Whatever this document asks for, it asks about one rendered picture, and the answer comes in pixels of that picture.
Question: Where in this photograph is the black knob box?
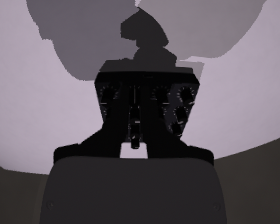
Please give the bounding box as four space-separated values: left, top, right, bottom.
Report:
94 71 200 149

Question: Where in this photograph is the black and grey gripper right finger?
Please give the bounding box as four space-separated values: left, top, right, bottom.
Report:
140 86 214 166

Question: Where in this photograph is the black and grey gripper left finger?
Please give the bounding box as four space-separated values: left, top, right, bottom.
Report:
53 85 129 164

